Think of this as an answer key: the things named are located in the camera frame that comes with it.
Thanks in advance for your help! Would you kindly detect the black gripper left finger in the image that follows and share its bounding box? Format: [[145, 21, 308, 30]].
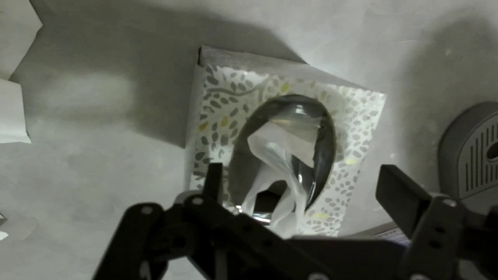
[[92, 162, 293, 280]]

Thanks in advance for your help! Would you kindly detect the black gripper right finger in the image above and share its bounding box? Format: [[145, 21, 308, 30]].
[[375, 164, 498, 280]]

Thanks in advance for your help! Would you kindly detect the white tissue sheet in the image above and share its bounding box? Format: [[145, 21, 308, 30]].
[[240, 117, 322, 240]]

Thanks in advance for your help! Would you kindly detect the white cube tissue box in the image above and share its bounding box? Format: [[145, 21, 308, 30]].
[[184, 46, 389, 240]]

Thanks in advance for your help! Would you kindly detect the pile of white tissues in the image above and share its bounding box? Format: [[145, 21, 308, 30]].
[[0, 0, 44, 147]]

